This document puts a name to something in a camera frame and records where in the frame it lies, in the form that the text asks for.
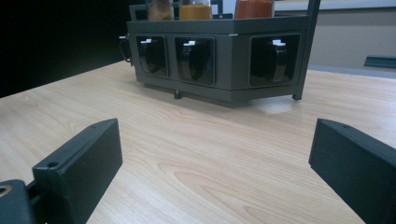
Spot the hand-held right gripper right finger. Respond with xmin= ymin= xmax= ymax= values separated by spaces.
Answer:
xmin=308 ymin=118 xmax=396 ymax=224

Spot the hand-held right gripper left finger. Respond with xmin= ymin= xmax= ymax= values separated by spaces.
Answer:
xmin=32 ymin=118 xmax=123 ymax=224

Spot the brown spice jar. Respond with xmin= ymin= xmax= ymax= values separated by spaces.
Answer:
xmin=146 ymin=0 xmax=175 ymax=21

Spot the yellow-orange spice jar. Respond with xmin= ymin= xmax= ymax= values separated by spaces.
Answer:
xmin=178 ymin=0 xmax=214 ymax=21

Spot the red-orange spice jar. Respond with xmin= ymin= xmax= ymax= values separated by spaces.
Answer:
xmin=234 ymin=0 xmax=276 ymax=20

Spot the black hook with white clip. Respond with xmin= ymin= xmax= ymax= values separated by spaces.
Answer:
xmin=119 ymin=35 xmax=134 ymax=65
xmin=180 ymin=40 xmax=204 ymax=81
xmin=138 ymin=37 xmax=163 ymax=75
xmin=269 ymin=39 xmax=289 ymax=83

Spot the black curtain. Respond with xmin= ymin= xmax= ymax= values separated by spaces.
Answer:
xmin=0 ymin=0 xmax=135 ymax=99

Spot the dark grey wall plate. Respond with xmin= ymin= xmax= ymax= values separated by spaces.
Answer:
xmin=363 ymin=54 xmax=396 ymax=69

